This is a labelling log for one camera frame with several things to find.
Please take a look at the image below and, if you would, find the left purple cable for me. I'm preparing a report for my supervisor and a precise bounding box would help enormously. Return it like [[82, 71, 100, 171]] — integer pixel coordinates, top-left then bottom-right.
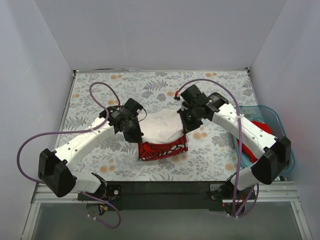
[[16, 81, 122, 229]]

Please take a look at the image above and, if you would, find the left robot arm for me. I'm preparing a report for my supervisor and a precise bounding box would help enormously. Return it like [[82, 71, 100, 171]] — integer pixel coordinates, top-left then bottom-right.
[[38, 98, 144, 200]]

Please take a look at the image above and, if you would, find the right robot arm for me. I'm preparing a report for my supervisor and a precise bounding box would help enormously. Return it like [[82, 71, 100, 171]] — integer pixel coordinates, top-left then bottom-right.
[[174, 84, 291, 199]]

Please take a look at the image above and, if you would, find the floral patterned table mat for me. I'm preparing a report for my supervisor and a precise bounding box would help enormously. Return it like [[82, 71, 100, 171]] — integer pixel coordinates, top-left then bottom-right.
[[63, 70, 257, 181]]

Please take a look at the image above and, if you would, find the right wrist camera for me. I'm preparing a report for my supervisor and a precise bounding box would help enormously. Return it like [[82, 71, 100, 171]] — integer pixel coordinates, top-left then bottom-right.
[[173, 90, 185, 105]]

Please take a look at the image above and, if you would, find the aluminium frame rail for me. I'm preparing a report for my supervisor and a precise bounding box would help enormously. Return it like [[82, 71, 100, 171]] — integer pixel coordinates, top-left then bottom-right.
[[22, 181, 312, 240]]

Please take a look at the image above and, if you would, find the white t-shirt red print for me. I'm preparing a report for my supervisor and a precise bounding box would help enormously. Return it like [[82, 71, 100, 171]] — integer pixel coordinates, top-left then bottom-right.
[[137, 109, 188, 162]]

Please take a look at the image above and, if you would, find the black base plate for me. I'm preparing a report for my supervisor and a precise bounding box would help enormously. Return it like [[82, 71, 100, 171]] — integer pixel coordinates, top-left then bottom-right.
[[91, 181, 234, 214]]

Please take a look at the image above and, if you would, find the teal plastic bin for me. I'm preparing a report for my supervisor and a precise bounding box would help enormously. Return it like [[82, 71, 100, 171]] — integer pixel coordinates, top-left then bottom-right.
[[232, 105, 295, 176]]

